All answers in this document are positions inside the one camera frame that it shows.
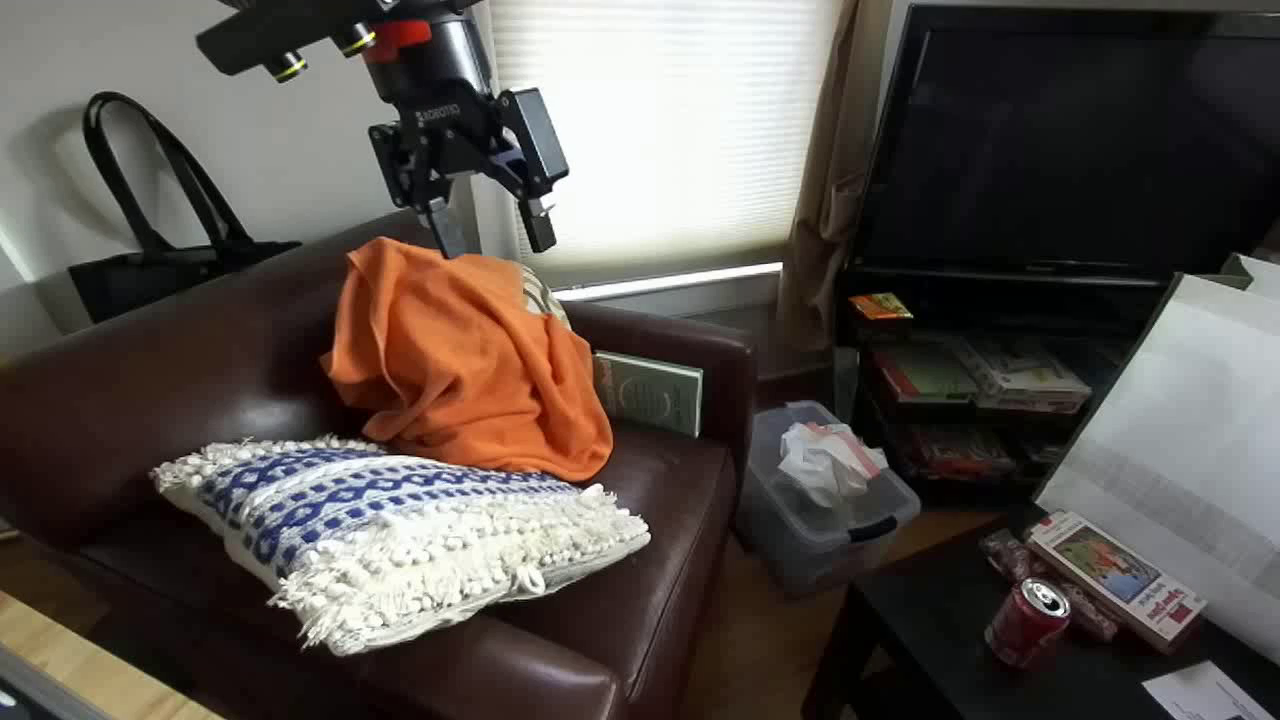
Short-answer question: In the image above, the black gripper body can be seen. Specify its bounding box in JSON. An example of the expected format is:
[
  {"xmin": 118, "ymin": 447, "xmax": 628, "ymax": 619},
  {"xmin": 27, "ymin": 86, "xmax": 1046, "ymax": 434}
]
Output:
[{"xmin": 364, "ymin": 86, "xmax": 529, "ymax": 217}]

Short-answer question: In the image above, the orange towel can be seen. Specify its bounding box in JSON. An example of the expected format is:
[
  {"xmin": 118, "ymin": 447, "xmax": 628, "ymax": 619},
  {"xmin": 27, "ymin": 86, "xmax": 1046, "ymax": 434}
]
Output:
[{"xmin": 319, "ymin": 234, "xmax": 621, "ymax": 487}]

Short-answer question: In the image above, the brown leather sofa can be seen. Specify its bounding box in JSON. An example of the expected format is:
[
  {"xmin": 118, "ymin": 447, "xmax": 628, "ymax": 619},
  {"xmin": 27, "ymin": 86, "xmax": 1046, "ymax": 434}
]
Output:
[{"xmin": 0, "ymin": 211, "xmax": 760, "ymax": 720}]

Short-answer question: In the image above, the white window blind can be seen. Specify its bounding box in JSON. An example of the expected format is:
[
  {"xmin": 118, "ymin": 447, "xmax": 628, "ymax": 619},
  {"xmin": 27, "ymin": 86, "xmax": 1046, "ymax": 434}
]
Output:
[{"xmin": 480, "ymin": 0, "xmax": 853, "ymax": 277}]

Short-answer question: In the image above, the beige curtain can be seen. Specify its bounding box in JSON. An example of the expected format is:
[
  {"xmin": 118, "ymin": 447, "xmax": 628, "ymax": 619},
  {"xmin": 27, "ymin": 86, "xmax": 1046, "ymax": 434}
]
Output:
[{"xmin": 773, "ymin": 0, "xmax": 896, "ymax": 354}]

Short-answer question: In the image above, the black tote bag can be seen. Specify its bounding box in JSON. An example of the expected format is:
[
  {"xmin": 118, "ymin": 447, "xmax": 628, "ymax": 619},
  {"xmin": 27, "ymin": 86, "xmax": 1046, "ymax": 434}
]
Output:
[{"xmin": 67, "ymin": 86, "xmax": 304, "ymax": 326}]

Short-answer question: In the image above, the blue white fringed pillow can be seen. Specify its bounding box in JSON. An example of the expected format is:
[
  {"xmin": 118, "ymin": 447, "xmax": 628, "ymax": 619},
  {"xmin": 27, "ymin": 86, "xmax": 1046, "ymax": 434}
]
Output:
[{"xmin": 149, "ymin": 434, "xmax": 654, "ymax": 658}]

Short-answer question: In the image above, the orange sticky note pad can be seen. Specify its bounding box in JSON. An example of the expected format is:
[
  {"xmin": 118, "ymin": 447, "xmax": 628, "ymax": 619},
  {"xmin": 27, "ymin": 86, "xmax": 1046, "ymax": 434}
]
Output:
[{"xmin": 848, "ymin": 289, "xmax": 918, "ymax": 326}]

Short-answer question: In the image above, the crumpled white plastic bag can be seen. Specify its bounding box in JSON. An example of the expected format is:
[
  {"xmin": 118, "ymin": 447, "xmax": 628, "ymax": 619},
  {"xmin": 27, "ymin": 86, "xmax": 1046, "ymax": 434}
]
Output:
[{"xmin": 774, "ymin": 419, "xmax": 890, "ymax": 513}]

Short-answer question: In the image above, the black TV stand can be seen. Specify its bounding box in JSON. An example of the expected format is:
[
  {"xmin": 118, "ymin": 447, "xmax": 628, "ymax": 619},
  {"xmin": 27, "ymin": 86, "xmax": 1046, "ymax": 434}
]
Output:
[{"xmin": 833, "ymin": 263, "xmax": 1175, "ymax": 513}]

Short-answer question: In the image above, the red green book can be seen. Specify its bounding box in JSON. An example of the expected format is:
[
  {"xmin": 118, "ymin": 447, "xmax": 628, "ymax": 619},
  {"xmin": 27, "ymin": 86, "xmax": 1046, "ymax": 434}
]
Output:
[{"xmin": 872, "ymin": 341, "xmax": 982, "ymax": 407}]

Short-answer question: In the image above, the clear plastic storage bin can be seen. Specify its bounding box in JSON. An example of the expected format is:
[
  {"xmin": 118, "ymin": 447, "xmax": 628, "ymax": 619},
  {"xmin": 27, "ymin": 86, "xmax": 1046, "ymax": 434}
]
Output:
[{"xmin": 736, "ymin": 394, "xmax": 927, "ymax": 598}]

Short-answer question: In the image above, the dark red book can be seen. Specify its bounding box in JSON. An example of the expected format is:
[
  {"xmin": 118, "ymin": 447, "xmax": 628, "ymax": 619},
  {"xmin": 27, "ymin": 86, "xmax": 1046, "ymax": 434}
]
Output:
[{"xmin": 902, "ymin": 419, "xmax": 1025, "ymax": 487}]

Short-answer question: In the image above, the stack of books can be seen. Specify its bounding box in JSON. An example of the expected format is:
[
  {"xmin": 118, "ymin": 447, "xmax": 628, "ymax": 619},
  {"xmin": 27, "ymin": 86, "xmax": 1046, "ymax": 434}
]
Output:
[{"xmin": 955, "ymin": 334, "xmax": 1094, "ymax": 414}]

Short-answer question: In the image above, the black television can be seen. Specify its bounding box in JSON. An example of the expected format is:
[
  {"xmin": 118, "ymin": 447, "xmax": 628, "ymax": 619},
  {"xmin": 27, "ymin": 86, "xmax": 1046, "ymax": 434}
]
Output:
[{"xmin": 853, "ymin": 0, "xmax": 1280, "ymax": 292}]

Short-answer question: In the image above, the light wooden table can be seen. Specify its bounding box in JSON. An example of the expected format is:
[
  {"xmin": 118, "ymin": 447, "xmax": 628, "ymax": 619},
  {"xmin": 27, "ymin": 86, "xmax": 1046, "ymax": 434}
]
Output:
[{"xmin": 0, "ymin": 583, "xmax": 224, "ymax": 720}]

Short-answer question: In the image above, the black coffee table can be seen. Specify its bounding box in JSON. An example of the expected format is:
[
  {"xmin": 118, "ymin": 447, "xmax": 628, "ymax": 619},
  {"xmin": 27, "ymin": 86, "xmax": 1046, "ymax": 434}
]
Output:
[{"xmin": 800, "ymin": 524, "xmax": 1280, "ymax": 720}]

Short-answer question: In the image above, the red soda can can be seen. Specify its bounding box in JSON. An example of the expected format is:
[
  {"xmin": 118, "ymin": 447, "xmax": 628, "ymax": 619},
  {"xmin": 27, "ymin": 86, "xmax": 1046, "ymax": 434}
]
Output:
[{"xmin": 978, "ymin": 571, "xmax": 1075, "ymax": 671}]

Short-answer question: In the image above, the white red game box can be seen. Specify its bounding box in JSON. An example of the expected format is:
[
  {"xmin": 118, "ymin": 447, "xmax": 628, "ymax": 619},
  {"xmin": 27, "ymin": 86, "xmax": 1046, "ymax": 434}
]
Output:
[{"xmin": 1025, "ymin": 509, "xmax": 1210, "ymax": 654}]

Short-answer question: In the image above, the large white paper bag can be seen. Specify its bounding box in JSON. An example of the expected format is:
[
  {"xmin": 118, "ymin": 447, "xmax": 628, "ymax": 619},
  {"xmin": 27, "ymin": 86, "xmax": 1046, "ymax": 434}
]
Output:
[{"xmin": 1036, "ymin": 251, "xmax": 1280, "ymax": 669}]

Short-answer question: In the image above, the white paper card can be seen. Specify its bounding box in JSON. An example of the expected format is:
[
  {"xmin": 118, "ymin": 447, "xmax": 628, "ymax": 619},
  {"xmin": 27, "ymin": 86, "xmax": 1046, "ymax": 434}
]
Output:
[{"xmin": 1139, "ymin": 654, "xmax": 1274, "ymax": 720}]

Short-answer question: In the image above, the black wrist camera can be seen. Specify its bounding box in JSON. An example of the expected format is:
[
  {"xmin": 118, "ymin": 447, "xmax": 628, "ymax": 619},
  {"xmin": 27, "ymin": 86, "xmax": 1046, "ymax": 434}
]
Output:
[{"xmin": 500, "ymin": 83, "xmax": 571, "ymax": 187}]

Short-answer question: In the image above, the grey aluminium frame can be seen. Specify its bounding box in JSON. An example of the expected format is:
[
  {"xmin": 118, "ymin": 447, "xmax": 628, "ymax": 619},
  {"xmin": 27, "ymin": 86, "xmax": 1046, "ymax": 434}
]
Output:
[{"xmin": 0, "ymin": 644, "xmax": 113, "ymax": 720}]

